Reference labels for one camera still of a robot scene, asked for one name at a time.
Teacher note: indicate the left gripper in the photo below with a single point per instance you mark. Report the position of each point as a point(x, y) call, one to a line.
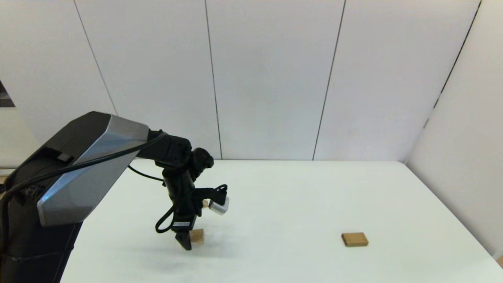
point(184, 220)

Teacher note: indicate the arched wooden building block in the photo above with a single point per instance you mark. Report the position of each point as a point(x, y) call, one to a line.
point(197, 237)

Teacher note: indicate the rectangular wooden building block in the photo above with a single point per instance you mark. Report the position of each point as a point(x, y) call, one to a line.
point(355, 239)

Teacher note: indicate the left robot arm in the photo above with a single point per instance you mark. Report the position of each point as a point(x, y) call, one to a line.
point(78, 133)

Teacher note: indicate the white flat strip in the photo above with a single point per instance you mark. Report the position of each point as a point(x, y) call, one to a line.
point(4, 172)

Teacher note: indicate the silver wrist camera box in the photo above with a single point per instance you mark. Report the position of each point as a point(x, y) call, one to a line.
point(219, 205)

